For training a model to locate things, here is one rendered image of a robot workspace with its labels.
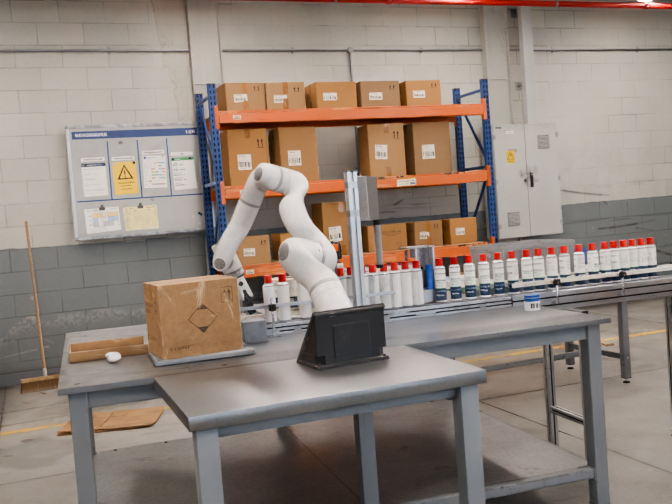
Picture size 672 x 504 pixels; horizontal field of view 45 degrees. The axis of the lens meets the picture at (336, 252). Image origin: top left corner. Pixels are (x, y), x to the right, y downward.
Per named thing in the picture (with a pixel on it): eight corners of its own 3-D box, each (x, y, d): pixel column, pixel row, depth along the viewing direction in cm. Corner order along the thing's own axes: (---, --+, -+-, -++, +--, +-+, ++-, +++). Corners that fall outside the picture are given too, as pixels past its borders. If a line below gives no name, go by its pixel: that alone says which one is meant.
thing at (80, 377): (449, 293, 468) (448, 290, 467) (611, 322, 324) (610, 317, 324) (66, 336, 406) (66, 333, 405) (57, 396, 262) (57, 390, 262)
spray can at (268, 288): (275, 321, 352) (272, 274, 351) (278, 322, 347) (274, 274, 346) (264, 322, 351) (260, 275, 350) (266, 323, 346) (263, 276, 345)
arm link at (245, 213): (253, 210, 325) (225, 276, 333) (262, 203, 340) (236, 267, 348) (233, 201, 325) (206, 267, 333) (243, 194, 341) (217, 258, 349)
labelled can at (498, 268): (502, 294, 385) (499, 251, 384) (507, 295, 380) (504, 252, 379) (492, 295, 384) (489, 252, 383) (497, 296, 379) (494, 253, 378)
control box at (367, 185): (379, 219, 358) (376, 176, 357) (369, 220, 342) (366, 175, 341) (357, 220, 361) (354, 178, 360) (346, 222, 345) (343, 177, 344)
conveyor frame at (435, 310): (501, 304, 389) (500, 294, 388) (513, 306, 378) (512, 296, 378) (150, 346, 340) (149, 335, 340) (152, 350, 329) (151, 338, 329)
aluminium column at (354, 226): (364, 327, 349) (353, 171, 346) (368, 328, 345) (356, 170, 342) (355, 328, 348) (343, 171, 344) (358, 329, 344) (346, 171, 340)
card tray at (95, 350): (144, 344, 346) (143, 335, 346) (148, 353, 322) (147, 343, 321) (70, 353, 338) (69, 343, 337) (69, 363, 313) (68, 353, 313)
